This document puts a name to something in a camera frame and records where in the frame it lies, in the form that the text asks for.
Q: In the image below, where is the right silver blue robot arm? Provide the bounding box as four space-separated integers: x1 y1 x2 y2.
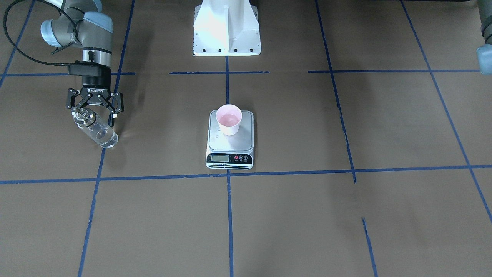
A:
40 0 124 127

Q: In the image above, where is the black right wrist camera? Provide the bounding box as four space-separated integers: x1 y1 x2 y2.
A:
68 61 111 77

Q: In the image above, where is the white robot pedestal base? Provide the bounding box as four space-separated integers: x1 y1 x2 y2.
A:
192 0 262 57

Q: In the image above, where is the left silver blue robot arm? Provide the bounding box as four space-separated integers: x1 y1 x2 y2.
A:
476 0 492 75

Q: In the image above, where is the pink plastic cup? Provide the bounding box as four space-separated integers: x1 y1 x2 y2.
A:
216 105 242 136

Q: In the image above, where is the silver digital kitchen scale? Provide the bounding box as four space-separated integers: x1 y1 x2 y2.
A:
204 110 254 170

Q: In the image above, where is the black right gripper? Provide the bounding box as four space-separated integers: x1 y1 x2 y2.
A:
66 75 124 127

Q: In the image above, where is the clear glass sauce bottle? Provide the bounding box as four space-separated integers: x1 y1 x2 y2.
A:
71 107 118 149

